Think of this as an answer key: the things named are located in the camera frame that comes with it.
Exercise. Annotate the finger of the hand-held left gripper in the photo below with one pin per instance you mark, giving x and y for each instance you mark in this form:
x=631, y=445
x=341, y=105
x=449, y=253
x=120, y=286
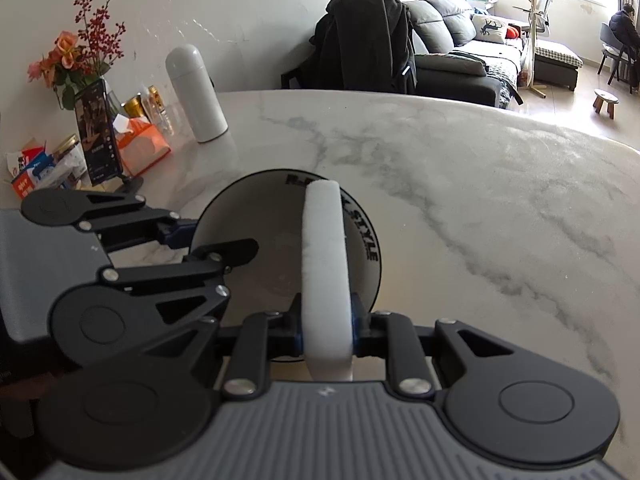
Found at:
x=176, y=232
x=225, y=255

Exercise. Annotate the white thermos bottle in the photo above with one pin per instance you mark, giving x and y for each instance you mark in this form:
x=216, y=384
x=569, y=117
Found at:
x=195, y=95

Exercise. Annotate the yellow printed bowl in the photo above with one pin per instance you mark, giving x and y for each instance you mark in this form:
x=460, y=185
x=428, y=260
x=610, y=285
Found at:
x=250, y=210

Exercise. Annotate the grey sofa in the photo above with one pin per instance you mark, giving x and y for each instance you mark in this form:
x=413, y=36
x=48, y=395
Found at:
x=450, y=67

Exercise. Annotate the checkered ottoman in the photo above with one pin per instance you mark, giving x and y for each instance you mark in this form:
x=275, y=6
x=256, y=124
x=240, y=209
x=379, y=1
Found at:
x=557, y=62

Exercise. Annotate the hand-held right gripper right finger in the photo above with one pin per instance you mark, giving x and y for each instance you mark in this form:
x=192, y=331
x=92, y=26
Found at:
x=356, y=315

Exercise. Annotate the black jacket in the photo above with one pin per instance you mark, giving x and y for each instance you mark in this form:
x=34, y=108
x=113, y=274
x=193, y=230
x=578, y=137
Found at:
x=365, y=35

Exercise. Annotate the gold lid glass jar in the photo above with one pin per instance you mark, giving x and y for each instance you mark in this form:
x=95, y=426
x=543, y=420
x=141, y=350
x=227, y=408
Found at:
x=67, y=152

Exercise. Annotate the white office chair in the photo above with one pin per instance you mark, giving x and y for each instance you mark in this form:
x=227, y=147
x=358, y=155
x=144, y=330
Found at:
x=545, y=5

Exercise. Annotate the gold can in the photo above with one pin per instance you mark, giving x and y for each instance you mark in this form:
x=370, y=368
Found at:
x=135, y=107

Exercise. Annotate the flower bouquet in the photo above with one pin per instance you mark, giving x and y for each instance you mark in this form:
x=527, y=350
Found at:
x=65, y=50

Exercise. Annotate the red blue carton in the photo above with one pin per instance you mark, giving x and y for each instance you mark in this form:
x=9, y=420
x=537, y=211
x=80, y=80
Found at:
x=30, y=165

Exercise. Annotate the white sponge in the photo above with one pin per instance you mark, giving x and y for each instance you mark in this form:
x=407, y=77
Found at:
x=325, y=260

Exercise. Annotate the red cushion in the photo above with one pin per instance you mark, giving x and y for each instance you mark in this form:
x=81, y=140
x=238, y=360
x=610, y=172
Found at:
x=512, y=32

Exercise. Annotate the small wooden stool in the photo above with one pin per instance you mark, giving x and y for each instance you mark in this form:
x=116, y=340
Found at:
x=606, y=97

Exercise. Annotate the grey armchair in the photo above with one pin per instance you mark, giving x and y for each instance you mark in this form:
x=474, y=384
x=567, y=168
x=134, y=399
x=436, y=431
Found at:
x=606, y=35

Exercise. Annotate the dark dining chair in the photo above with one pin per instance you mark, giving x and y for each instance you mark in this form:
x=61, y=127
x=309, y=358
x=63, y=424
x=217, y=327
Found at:
x=295, y=77

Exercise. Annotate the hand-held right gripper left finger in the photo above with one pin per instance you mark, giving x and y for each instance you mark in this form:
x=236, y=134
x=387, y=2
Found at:
x=298, y=342

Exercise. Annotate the black smartphone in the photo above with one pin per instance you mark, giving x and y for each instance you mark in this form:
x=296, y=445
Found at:
x=97, y=130

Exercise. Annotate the orange tissue pack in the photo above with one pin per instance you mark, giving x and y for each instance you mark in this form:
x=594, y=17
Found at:
x=145, y=147

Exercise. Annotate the deer print pillow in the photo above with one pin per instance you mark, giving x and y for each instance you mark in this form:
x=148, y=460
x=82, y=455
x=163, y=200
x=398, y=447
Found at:
x=490, y=27

